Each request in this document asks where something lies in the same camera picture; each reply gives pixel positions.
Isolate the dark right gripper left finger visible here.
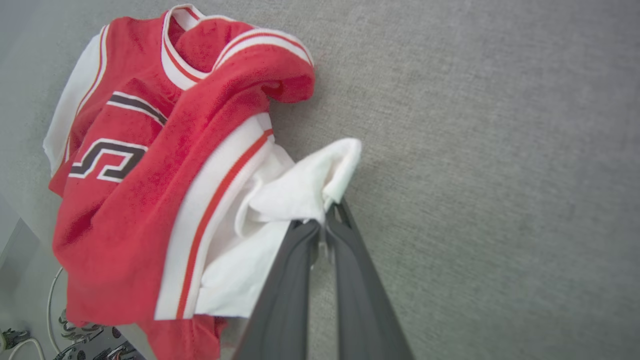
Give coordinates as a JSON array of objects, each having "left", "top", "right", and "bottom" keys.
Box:
[{"left": 231, "top": 219, "right": 322, "bottom": 360}]

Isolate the grey fabric sofa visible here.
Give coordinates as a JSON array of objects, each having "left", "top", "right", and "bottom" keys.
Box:
[{"left": 0, "top": 0, "right": 640, "bottom": 360}]

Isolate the red white basketball jersey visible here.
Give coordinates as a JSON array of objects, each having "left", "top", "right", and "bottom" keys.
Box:
[{"left": 42, "top": 4, "right": 363, "bottom": 360}]

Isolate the white cable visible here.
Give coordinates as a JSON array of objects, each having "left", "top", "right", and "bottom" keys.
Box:
[
  {"left": 0, "top": 327, "right": 47, "bottom": 360},
  {"left": 46, "top": 266, "right": 66, "bottom": 351}
]

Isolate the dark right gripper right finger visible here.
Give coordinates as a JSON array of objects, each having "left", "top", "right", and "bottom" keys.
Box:
[{"left": 324, "top": 199, "right": 417, "bottom": 360}]

